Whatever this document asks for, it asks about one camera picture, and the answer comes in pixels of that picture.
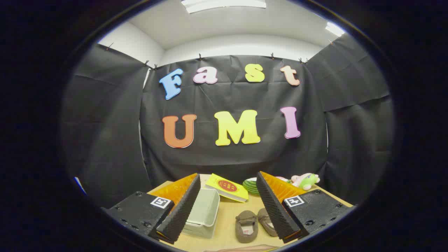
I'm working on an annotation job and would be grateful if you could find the long ceiling light panel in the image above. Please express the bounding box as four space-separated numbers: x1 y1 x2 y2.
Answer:
181 0 267 14

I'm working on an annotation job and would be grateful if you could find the black backdrop cloth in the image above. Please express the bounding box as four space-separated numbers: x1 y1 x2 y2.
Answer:
59 33 396 210

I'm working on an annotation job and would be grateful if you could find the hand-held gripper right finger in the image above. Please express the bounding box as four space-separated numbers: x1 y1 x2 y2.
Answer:
256 171 352 244

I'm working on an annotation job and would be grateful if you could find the watermelon slice plush toy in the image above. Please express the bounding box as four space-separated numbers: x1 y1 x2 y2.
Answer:
243 176 291 196

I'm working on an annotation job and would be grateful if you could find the yellow book with red circle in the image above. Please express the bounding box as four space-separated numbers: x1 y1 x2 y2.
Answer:
205 173 249 203

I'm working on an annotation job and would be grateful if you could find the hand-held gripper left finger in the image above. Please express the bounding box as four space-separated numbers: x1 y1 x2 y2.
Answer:
101 173 202 245

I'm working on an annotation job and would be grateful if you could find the brown suede shoe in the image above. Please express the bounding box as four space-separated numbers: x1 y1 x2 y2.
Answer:
235 210 259 243
257 208 279 237

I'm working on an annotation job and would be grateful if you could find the beige fabric storage box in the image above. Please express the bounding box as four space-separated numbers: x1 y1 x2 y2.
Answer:
182 188 221 239

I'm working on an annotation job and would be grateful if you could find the small ceiling light panel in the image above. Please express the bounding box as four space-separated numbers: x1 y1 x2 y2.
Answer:
325 22 345 37

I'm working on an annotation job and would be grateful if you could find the pink and green plush toy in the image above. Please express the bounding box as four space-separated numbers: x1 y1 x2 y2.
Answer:
290 173 321 191

